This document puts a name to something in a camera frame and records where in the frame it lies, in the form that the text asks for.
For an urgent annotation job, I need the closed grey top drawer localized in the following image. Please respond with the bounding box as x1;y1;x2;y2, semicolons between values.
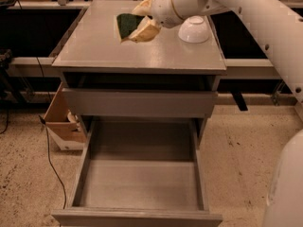
62;88;217;118

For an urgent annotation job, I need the black cable on floor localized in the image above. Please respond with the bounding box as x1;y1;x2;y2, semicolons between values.
38;114;68;227

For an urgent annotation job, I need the grey drawer cabinet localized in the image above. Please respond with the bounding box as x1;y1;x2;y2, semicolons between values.
53;0;226;133

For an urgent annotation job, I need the white upturned bowl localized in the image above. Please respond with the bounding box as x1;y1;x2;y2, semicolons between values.
178;16;209;44

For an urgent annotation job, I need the green and yellow sponge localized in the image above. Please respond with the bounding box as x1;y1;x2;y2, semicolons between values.
116;13;144;42

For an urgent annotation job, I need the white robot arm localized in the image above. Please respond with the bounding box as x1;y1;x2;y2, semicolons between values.
116;0;303;227

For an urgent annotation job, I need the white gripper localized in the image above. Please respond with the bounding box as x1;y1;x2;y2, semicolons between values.
122;0;184;43

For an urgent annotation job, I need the wooden box on floor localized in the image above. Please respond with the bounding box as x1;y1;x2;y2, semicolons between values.
44;84;87;150

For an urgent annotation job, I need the open grey middle drawer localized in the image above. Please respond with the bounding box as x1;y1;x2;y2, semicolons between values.
52;118;223;227

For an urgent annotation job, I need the grey metal frame rail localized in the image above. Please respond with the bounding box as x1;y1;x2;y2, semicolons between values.
7;57;280;79

